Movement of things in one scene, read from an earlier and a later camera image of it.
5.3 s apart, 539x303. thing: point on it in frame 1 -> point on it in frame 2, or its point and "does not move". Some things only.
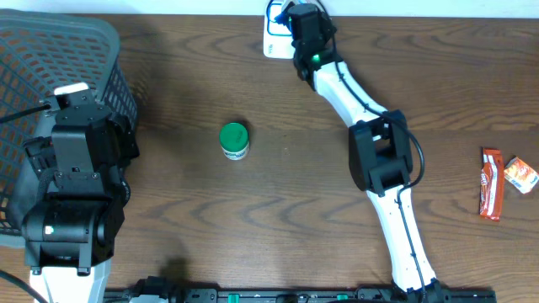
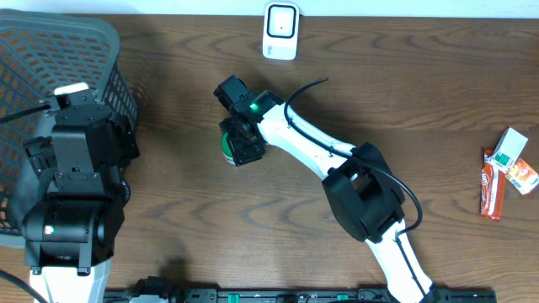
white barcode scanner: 277,37 does not move
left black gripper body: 115,141 does not move
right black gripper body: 325,27 -> 244,150
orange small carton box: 521,174 does not move
